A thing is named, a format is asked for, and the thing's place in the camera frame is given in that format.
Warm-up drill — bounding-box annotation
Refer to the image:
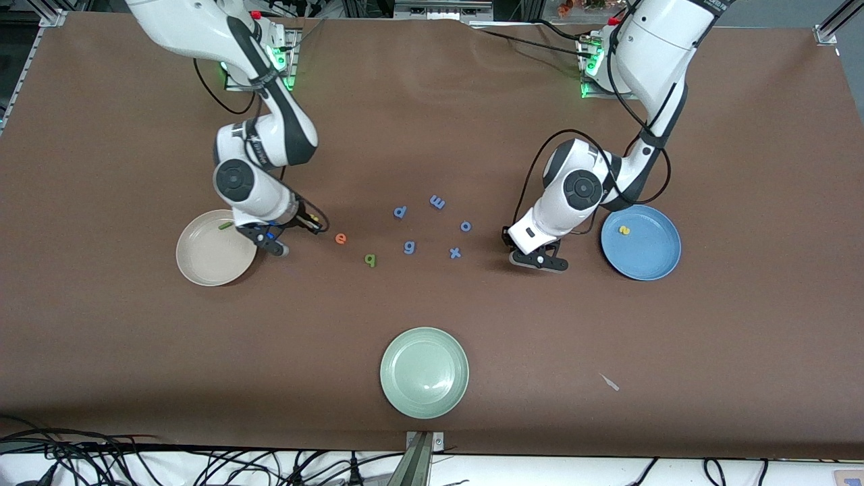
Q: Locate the beige round plate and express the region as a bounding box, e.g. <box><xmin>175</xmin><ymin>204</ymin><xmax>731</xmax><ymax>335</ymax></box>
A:
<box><xmin>175</xmin><ymin>209</ymin><xmax>259</xmax><ymax>287</ymax></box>

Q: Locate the blue round plate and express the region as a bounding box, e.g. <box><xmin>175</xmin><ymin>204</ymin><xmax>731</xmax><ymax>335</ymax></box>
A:
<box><xmin>601</xmin><ymin>205</ymin><xmax>682</xmax><ymax>281</ymax></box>

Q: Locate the pale green round plate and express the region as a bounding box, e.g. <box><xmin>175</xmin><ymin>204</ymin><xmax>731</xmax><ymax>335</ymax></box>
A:
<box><xmin>379</xmin><ymin>327</ymin><xmax>470</xmax><ymax>420</ymax></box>

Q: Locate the aluminium corner profile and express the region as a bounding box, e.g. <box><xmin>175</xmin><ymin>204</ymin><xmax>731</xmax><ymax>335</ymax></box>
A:
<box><xmin>813</xmin><ymin>0</ymin><xmax>864</xmax><ymax>45</ymax></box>
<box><xmin>0</xmin><ymin>0</ymin><xmax>68</xmax><ymax>136</ymax></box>

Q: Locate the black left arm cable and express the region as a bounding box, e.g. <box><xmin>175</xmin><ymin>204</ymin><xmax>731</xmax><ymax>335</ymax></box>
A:
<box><xmin>518</xmin><ymin>13</ymin><xmax>673</xmax><ymax>213</ymax></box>

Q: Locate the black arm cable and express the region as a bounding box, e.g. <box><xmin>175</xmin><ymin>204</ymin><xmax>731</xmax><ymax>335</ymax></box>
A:
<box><xmin>193</xmin><ymin>57</ymin><xmax>330</xmax><ymax>234</ymax></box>
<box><xmin>518</xmin><ymin>13</ymin><xmax>673</xmax><ymax>213</ymax></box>

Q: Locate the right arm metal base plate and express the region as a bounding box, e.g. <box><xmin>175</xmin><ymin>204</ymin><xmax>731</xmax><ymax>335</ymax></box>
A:
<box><xmin>224</xmin><ymin>27</ymin><xmax>302</xmax><ymax>92</ymax></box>

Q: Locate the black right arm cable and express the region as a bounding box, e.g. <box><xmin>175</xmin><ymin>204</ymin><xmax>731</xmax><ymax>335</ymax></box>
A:
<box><xmin>193</xmin><ymin>57</ymin><xmax>330</xmax><ymax>234</ymax></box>

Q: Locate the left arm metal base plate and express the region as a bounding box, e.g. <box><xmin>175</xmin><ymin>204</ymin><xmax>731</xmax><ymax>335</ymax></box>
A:
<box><xmin>579</xmin><ymin>37</ymin><xmax>652</xmax><ymax>101</ymax></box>

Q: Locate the black cable across table edge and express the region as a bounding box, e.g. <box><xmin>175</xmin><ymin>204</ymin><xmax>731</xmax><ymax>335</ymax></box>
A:
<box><xmin>469</xmin><ymin>20</ymin><xmax>595</xmax><ymax>58</ymax></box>

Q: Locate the silver metal frame bar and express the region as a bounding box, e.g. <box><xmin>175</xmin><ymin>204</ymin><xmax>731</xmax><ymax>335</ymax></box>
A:
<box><xmin>394</xmin><ymin>0</ymin><xmax>493</xmax><ymax>20</ymax></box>

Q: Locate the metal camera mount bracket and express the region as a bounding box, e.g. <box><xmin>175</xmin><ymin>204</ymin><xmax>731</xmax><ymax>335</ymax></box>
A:
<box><xmin>398</xmin><ymin>431</ymin><xmax>446</xmax><ymax>486</ymax></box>

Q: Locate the black cable tangle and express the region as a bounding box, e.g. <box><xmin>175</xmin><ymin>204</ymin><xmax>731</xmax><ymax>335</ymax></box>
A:
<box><xmin>0</xmin><ymin>415</ymin><xmax>406</xmax><ymax>486</ymax></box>

